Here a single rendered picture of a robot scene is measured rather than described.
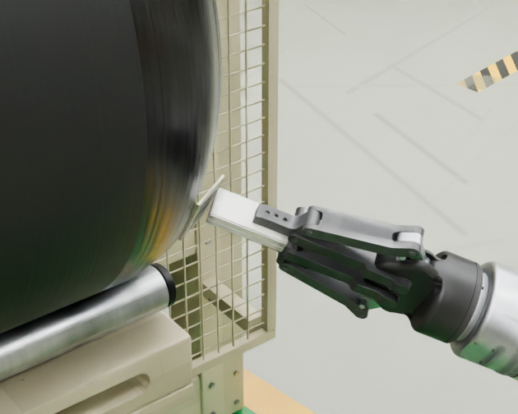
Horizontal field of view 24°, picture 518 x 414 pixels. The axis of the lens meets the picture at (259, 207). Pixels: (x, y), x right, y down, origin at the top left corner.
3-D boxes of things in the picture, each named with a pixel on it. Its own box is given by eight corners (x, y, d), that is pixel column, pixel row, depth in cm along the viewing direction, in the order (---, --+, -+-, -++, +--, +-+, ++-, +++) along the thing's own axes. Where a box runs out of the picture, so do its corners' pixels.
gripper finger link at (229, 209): (284, 248, 101) (287, 244, 101) (207, 218, 100) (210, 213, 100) (292, 221, 103) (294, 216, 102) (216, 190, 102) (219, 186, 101)
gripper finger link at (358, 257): (404, 296, 102) (411, 289, 101) (284, 247, 100) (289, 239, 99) (411, 260, 104) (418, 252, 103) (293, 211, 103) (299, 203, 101)
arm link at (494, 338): (495, 393, 105) (434, 370, 105) (507, 309, 111) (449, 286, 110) (546, 350, 98) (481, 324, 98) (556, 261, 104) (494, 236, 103)
